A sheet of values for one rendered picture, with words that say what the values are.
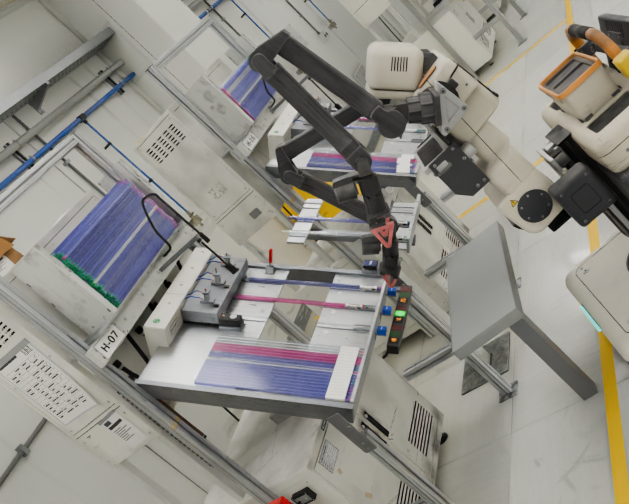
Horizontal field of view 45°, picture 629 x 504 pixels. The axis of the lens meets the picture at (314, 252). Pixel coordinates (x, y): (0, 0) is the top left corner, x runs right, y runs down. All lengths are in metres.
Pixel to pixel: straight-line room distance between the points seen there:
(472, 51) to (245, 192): 3.69
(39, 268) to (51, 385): 0.41
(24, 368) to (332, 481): 1.08
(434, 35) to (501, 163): 4.66
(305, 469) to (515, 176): 1.13
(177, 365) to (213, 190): 1.40
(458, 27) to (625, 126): 4.79
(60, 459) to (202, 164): 1.60
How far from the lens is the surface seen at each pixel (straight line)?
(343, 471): 2.63
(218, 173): 3.67
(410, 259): 3.66
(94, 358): 2.43
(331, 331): 2.55
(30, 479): 3.90
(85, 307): 2.52
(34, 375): 2.67
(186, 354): 2.56
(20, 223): 4.56
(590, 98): 2.30
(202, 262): 2.84
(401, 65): 2.17
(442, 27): 6.89
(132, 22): 5.76
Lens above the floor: 1.64
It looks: 14 degrees down
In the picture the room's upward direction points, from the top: 47 degrees counter-clockwise
